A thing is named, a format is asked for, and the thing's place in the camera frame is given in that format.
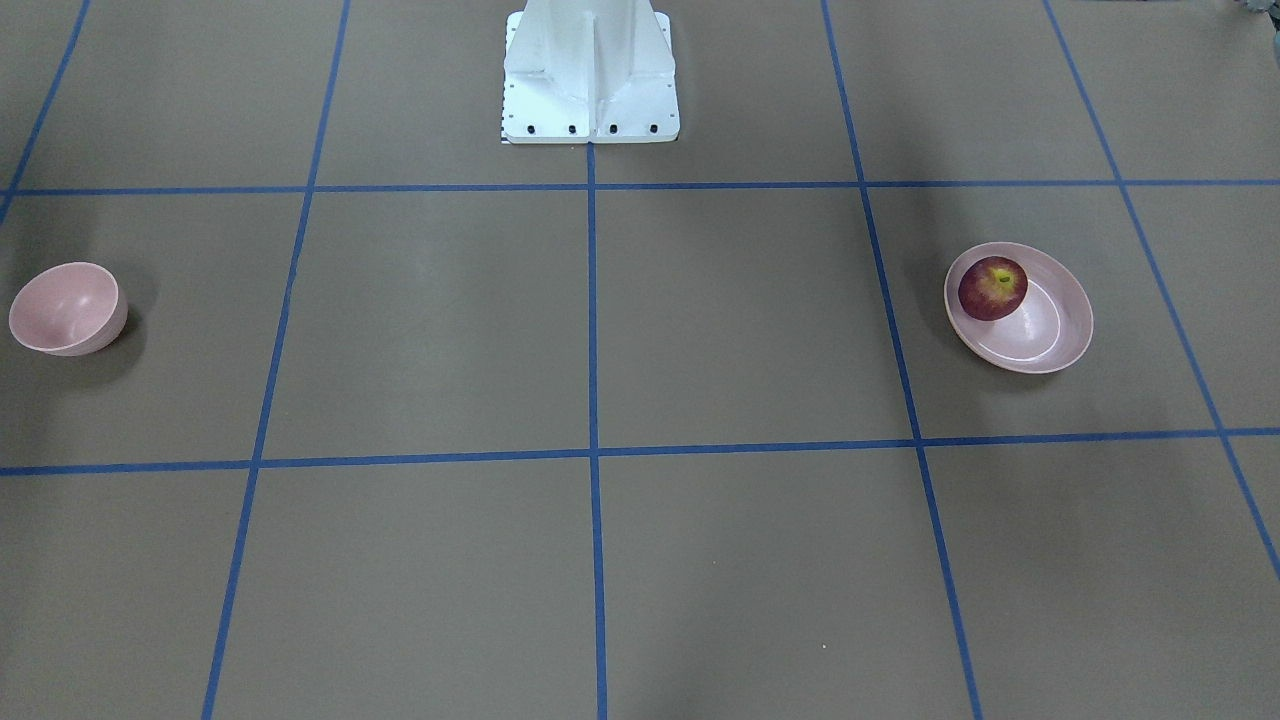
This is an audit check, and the red apple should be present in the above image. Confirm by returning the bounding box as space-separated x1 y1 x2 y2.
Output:
957 256 1030 322

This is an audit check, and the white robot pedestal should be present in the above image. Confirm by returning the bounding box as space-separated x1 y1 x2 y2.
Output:
500 1 681 145

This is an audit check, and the pink plate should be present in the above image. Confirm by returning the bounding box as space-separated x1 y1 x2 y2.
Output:
943 242 1094 374

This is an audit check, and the pink bowl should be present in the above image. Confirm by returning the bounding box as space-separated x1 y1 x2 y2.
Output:
8 261 129 357

